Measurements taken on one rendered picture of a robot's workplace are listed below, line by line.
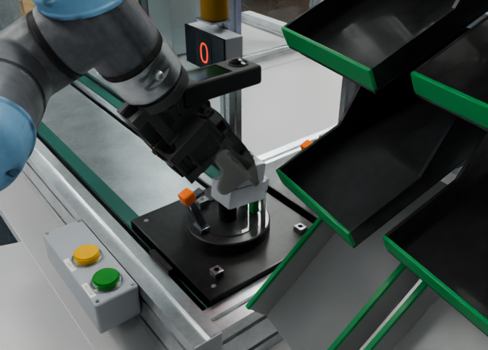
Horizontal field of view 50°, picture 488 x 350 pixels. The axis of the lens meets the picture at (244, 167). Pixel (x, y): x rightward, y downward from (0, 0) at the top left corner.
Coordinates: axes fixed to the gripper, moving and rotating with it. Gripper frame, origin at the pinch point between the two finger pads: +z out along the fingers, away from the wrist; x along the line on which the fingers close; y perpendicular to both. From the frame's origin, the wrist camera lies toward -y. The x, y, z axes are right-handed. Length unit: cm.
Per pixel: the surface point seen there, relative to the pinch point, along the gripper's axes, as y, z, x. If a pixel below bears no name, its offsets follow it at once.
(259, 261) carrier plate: 7.7, 15.2, 1.8
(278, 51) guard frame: -58, 70, -89
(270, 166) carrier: -8.8, 26.1, -18.6
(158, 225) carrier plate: 14.2, 11.3, -15.7
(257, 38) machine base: -64, 76, -111
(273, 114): -29, 53, -54
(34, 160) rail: 22, 8, -52
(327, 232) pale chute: -0.1, 4.9, 13.7
